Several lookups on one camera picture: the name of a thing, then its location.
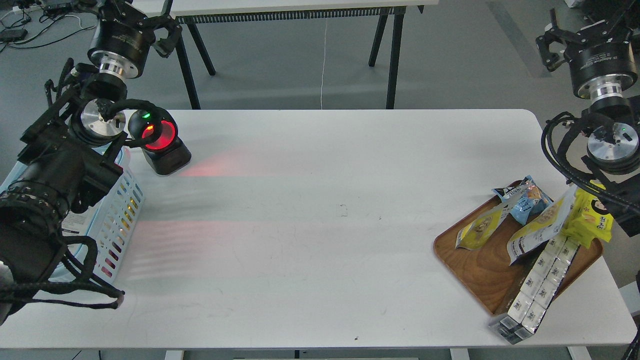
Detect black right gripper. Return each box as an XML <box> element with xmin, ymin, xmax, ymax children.
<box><xmin>535</xmin><ymin>9</ymin><xmax>638</xmax><ymax>100</ymax></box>

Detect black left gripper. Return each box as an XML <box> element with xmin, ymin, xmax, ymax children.
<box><xmin>87</xmin><ymin>0</ymin><xmax>182</xmax><ymax>80</ymax></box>

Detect yellow white snack pouch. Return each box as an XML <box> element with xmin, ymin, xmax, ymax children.
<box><xmin>506</xmin><ymin>184</ymin><xmax>578</xmax><ymax>265</ymax></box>
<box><xmin>455</xmin><ymin>202</ymin><xmax>513</xmax><ymax>251</ymax></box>

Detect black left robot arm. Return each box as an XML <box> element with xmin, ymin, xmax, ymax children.
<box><xmin>0</xmin><ymin>0</ymin><xmax>192</xmax><ymax>322</ymax></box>

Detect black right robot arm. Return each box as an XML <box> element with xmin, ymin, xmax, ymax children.
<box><xmin>535</xmin><ymin>0</ymin><xmax>640</xmax><ymax>237</ymax></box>

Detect blue snack bag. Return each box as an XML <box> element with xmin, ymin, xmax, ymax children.
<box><xmin>492</xmin><ymin>175</ymin><xmax>553</xmax><ymax>226</ymax></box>

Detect yellow cartoon snack bag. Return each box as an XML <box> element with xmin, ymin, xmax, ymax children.
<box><xmin>560</xmin><ymin>187</ymin><xmax>614</xmax><ymax>249</ymax></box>

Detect snack packages in basket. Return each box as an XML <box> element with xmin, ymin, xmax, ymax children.
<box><xmin>61</xmin><ymin>207</ymin><xmax>98</xmax><ymax>236</ymax></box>

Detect light blue plastic basket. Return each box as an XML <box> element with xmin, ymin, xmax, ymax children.
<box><xmin>1</xmin><ymin>146</ymin><xmax>145</xmax><ymax>284</ymax></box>

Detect white boxed snack multipack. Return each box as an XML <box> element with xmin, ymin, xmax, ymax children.
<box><xmin>488</xmin><ymin>235</ymin><xmax>581</xmax><ymax>345</ymax></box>

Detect white background table black legs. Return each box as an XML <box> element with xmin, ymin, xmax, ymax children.
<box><xmin>132</xmin><ymin>0</ymin><xmax>438</xmax><ymax>110</ymax></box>

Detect black barcode scanner red window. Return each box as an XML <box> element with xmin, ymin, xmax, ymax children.
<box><xmin>128</xmin><ymin>108</ymin><xmax>192</xmax><ymax>176</ymax></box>

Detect brown wooden tray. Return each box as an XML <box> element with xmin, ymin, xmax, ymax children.
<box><xmin>433</xmin><ymin>180</ymin><xmax>604</xmax><ymax>316</ymax></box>

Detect floor cables and adapter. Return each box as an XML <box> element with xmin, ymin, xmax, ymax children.
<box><xmin>0</xmin><ymin>0</ymin><xmax>103</xmax><ymax>53</ymax></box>

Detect white hanging cable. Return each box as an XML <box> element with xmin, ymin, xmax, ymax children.
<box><xmin>320</xmin><ymin>19</ymin><xmax>329</xmax><ymax>110</ymax></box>

